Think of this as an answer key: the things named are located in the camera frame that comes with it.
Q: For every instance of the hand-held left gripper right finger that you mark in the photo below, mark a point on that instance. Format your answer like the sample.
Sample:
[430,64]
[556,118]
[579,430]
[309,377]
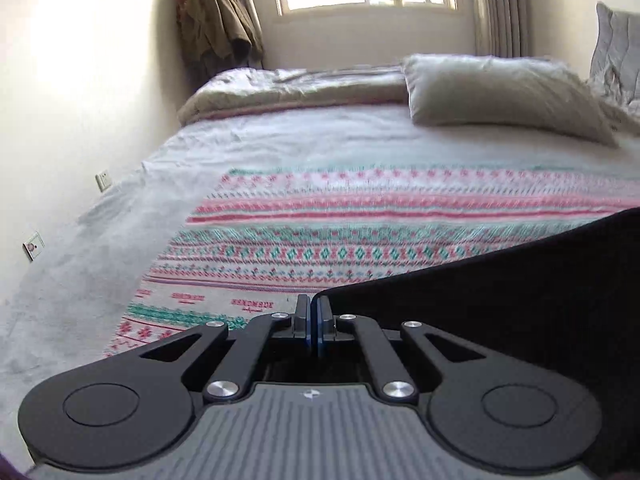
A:
[322,322]

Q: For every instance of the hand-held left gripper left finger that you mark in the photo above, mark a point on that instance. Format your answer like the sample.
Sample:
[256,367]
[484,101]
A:
[303,322]

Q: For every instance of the black pants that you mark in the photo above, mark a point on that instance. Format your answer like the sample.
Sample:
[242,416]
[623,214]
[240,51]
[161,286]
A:
[525,305]

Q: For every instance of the patterned red green blanket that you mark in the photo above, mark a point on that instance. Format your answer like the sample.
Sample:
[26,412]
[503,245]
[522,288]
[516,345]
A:
[325,240]

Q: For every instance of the folded grey duvet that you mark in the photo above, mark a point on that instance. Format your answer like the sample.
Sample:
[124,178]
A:
[280,90]

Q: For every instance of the bed with grey sheet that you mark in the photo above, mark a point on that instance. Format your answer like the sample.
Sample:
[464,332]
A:
[75,270]

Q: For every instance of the grey pillow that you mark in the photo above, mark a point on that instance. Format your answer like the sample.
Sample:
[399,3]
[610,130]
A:
[500,92]

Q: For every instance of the hanging olive coat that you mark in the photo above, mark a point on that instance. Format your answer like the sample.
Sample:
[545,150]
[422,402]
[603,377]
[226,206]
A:
[215,15]

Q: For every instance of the crumpled grey cloth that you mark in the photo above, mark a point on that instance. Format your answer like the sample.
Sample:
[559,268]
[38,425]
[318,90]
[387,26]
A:
[617,105]

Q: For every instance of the grey quilted cushion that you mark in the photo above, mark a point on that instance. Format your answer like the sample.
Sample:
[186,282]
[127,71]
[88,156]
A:
[617,40]

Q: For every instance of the white wall socket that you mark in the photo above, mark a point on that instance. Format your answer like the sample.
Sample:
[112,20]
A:
[104,180]

